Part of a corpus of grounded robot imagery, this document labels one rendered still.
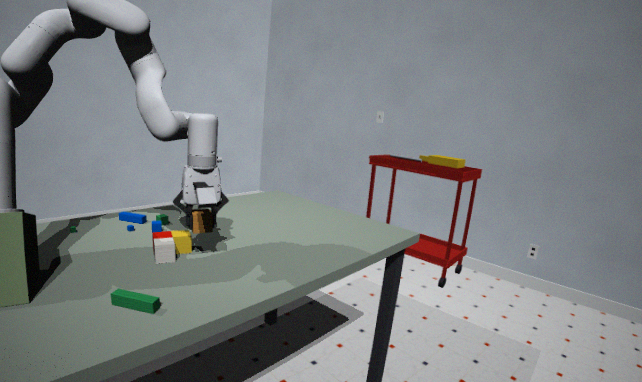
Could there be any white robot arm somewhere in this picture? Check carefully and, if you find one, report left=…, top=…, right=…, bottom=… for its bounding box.
left=0, top=0, right=222, bottom=213

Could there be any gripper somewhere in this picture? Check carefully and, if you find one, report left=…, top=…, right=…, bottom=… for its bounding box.
left=173, top=164, right=229, bottom=230

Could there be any red cube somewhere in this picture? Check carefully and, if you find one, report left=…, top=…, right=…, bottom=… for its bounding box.
left=152, top=231, right=172, bottom=245

